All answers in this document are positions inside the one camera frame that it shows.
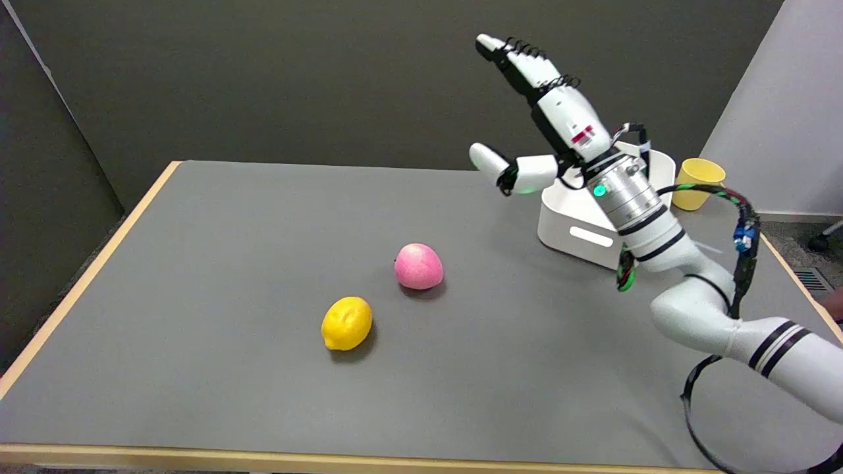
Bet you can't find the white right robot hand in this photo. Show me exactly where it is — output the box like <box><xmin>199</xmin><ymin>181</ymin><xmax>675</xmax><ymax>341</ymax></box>
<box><xmin>469</xmin><ymin>34</ymin><xmax>626</xmax><ymax>196</ymax></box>

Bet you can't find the yellow lemon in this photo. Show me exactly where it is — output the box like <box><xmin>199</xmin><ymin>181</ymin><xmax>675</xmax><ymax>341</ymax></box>
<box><xmin>321</xmin><ymin>296</ymin><xmax>373</xmax><ymax>352</ymax></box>

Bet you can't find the white plastic bin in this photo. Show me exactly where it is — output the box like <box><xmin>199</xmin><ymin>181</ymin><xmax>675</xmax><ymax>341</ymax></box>
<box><xmin>537</xmin><ymin>142</ymin><xmax>677</xmax><ymax>271</ymax></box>

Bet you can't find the yellow plastic cup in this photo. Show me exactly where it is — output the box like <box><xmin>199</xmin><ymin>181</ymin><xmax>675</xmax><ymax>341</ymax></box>
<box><xmin>671</xmin><ymin>158</ymin><xmax>726</xmax><ymax>212</ymax></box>

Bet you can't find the pink round fruit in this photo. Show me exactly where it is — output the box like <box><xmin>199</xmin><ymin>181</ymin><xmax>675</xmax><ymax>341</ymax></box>
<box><xmin>394</xmin><ymin>243</ymin><xmax>445</xmax><ymax>291</ymax></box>

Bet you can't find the black chair caster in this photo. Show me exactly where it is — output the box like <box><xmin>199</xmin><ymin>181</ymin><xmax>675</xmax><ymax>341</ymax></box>
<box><xmin>808</xmin><ymin>221</ymin><xmax>843</xmax><ymax>253</ymax></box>

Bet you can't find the floor vent grille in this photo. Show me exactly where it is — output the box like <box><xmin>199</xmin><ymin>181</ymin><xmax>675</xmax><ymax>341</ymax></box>
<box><xmin>794</xmin><ymin>268</ymin><xmax>836</xmax><ymax>294</ymax></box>

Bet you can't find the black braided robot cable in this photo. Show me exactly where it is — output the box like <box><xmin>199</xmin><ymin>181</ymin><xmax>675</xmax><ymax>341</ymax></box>
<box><xmin>616</xmin><ymin>122</ymin><xmax>843</xmax><ymax>474</ymax></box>

